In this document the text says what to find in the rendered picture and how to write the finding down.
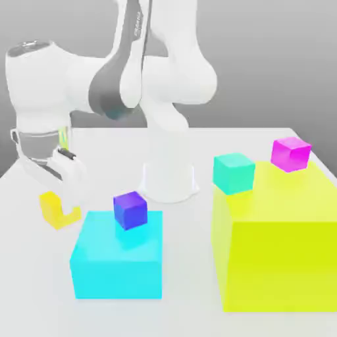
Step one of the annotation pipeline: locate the large cyan box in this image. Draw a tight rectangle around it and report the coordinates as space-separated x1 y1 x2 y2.
68 209 163 300

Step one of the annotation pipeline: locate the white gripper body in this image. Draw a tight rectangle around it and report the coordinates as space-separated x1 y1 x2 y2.
22 157 89 205

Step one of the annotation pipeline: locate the large yellow-green box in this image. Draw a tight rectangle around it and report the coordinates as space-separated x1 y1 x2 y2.
210 160 337 313

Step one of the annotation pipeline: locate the small yellow cube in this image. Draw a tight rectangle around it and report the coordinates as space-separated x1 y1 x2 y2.
38 190 82 231

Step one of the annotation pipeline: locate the small teal cube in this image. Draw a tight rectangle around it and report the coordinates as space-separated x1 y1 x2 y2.
212 152 256 196

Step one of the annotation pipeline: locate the small magenta cube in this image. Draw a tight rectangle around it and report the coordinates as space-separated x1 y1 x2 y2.
270 136 312 173

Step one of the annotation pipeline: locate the small blue cube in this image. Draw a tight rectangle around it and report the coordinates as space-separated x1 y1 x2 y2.
113 190 148 232

